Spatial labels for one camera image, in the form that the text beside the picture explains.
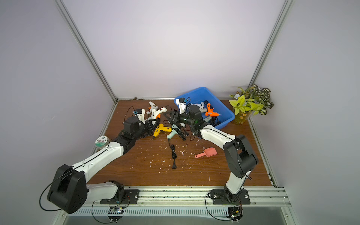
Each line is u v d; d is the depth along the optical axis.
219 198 0.73
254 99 0.91
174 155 0.87
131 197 0.73
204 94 1.11
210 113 1.04
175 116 0.73
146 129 0.74
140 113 0.75
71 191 0.41
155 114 0.82
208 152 0.89
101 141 0.87
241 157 0.45
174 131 0.97
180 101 0.76
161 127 0.98
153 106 1.14
